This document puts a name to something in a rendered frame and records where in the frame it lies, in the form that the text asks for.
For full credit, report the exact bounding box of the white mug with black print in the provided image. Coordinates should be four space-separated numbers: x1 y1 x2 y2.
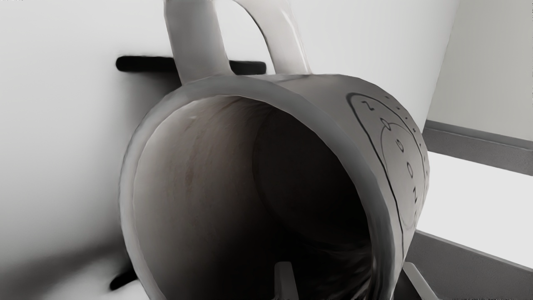
119 0 431 300

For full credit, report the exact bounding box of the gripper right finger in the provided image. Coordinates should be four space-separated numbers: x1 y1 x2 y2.
402 262 438 300

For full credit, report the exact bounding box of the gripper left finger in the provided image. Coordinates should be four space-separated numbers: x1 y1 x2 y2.
274 262 299 300

